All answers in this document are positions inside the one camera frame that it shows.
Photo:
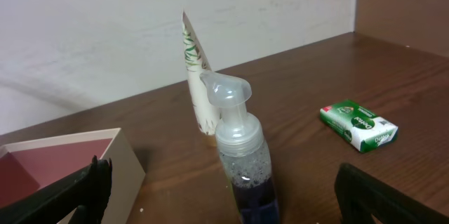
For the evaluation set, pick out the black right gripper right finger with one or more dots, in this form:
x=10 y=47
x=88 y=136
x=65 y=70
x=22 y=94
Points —
x=364 y=199

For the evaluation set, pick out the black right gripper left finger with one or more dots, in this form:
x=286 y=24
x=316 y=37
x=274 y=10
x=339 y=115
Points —
x=85 y=194

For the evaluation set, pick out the white box pink interior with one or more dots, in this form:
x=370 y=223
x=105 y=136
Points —
x=29 y=166

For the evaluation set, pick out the green Dettol soap box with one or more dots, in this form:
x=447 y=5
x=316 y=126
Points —
x=360 y=127

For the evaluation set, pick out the clear foam pump bottle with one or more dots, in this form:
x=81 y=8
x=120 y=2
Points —
x=243 y=150

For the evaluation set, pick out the cream leaf-print lotion tube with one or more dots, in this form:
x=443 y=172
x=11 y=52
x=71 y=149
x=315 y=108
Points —
x=196 y=62

